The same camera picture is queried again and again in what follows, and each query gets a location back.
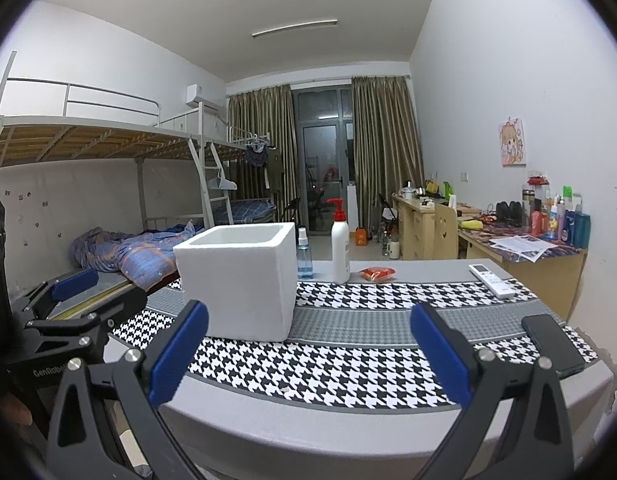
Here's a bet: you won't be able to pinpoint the white bottle with red pump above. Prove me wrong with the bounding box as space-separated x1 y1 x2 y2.
327 198 351 285

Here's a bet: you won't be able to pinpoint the desk with patterned cover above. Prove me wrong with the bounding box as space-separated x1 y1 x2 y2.
457 212 589 321

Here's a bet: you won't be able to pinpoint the white remote control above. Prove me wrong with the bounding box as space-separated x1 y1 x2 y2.
468 263 518 300

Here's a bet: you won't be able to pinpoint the white air conditioner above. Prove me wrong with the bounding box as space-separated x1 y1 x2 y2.
186 84 224 111

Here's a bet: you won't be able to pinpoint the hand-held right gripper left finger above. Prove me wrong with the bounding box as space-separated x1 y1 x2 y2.
45 300 210 480

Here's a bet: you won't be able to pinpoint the houndstooth table mat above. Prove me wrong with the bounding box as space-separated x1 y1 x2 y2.
111 277 599 413

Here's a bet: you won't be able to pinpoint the cartoon wall picture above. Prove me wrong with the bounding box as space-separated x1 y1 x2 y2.
498 117 528 167

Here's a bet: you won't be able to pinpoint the blue checked bedding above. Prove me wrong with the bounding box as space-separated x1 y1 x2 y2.
231 199 276 223

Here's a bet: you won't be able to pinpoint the black phone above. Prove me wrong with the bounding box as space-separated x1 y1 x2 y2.
521 314 586 375

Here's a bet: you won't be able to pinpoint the blue and orange quilt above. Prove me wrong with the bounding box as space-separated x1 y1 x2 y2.
71 220 206 288

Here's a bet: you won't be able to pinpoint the wooden drawer desk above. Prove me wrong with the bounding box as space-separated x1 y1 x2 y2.
391 194 481 261

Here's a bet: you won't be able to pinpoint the black folding chair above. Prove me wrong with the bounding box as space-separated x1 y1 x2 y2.
283 197 302 231

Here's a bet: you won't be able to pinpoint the black headphones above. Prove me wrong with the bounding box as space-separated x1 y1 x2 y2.
494 201 523 226

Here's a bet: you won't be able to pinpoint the group of assorted bottles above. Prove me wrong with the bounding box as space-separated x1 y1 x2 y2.
521 174 592 250

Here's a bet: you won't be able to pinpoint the blue spray bottle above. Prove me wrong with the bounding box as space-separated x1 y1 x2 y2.
296 227 314 281

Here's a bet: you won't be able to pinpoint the person's left hand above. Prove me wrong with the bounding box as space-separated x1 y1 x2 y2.
0 392 36 428

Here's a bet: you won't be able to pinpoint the printed paper sheets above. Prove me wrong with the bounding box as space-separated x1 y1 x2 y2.
488 234 559 262

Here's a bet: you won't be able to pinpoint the brown curtain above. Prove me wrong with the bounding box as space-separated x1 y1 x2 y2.
227 85 295 226
351 76 425 261

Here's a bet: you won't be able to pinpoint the glass balcony door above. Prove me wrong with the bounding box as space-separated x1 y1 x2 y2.
293 87 354 236

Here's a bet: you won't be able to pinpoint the wooden chair with smiley face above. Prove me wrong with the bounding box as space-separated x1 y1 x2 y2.
433 203 459 261

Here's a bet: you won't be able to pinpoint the hanging dark clothes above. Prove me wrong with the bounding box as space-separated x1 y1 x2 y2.
244 142 279 168

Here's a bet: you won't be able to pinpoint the white foam box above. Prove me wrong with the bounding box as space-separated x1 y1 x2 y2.
173 222 298 342

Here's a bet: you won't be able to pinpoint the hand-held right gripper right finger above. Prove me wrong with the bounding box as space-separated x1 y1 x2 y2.
409 302 574 480

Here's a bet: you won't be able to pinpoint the black folding trolley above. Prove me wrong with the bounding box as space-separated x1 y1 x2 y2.
378 194 399 241

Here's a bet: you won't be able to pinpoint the white metal bunk bed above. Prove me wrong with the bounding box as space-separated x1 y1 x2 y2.
0 50 229 321
208 125 289 233

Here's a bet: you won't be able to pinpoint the white plastic hanger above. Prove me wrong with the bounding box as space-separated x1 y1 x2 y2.
207 167 238 191

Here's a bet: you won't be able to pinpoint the ceiling tube light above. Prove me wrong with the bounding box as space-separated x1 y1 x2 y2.
252 19 339 38

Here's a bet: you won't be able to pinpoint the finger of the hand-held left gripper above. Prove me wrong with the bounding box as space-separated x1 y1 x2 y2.
10 268 100 322
88 287 150 332

